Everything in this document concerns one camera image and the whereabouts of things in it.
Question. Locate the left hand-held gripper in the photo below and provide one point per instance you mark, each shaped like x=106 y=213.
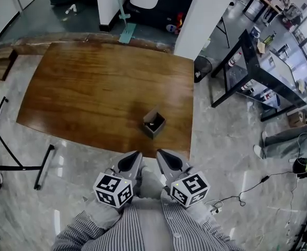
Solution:
x=108 y=189

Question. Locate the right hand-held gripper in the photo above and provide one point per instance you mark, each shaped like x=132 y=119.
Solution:
x=191 y=188

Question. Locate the small cardboard box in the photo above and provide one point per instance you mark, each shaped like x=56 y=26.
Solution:
x=157 y=131

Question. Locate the person's right forearm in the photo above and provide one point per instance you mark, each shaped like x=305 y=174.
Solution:
x=208 y=223

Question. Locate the person's left forearm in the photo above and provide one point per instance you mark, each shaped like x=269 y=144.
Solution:
x=95 y=218

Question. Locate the white power strip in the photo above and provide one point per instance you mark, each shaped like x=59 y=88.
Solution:
x=217 y=207

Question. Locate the person's striped shirt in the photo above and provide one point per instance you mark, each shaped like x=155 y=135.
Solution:
x=153 y=229

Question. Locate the black mesh wastebasket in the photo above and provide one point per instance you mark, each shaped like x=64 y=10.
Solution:
x=202 y=68

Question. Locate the red label plastic bottle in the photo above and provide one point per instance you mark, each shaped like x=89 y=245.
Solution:
x=247 y=85

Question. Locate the black metal floor stand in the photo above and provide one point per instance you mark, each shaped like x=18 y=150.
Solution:
x=14 y=163

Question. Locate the clear plastic bottle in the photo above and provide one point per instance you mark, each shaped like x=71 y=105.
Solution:
x=234 y=59

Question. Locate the teal flat mop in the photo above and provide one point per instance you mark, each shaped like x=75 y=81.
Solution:
x=127 y=33

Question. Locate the black glass-top table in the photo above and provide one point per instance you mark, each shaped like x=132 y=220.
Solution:
x=268 y=69

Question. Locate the black folding table leg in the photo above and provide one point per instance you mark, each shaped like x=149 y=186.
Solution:
x=224 y=33

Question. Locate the blue and white mug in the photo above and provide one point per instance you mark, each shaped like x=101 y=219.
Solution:
x=255 y=32

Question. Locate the green glass bottle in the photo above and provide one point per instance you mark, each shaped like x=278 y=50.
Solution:
x=269 y=38

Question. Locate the wooden step block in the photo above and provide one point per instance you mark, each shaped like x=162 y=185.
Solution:
x=1 y=64

